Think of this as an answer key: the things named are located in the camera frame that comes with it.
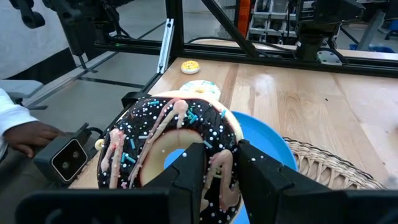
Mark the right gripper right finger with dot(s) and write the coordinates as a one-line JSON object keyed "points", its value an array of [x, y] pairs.
{"points": [[261, 186]]}

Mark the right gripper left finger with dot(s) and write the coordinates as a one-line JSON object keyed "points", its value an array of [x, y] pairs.
{"points": [[186, 180]]}

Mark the large chocolate donut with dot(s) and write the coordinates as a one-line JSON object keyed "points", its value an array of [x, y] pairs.
{"points": [[149, 124]]}

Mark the large white donut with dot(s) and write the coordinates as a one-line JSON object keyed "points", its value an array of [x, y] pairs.
{"points": [[211, 88]]}

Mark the small yellow donut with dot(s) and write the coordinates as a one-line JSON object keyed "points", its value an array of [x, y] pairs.
{"points": [[190, 67]]}

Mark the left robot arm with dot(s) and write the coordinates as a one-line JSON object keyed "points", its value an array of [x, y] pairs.
{"points": [[311, 43]]}

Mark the blue plate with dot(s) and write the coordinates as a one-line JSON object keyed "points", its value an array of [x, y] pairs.
{"points": [[264, 137]]}

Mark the round woven placemat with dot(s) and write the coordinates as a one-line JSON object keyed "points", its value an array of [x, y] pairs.
{"points": [[326, 171]]}

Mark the person's hand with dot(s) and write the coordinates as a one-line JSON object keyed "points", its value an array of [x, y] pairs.
{"points": [[28, 137]]}

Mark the metal storage rack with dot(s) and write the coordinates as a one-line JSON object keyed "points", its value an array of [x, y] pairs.
{"points": [[270, 21]]}

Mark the blue storage bin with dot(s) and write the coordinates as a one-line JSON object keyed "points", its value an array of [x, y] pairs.
{"points": [[373, 48]]}

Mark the person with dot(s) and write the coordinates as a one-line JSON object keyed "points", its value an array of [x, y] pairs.
{"points": [[12, 115]]}

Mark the black table-level camera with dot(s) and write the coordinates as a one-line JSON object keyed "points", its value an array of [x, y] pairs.
{"points": [[62, 158]]}

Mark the silver aluminium bracket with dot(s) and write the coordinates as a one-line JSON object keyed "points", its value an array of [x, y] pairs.
{"points": [[164, 46]]}

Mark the black rig frame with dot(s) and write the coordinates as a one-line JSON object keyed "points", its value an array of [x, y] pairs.
{"points": [[175, 31]]}

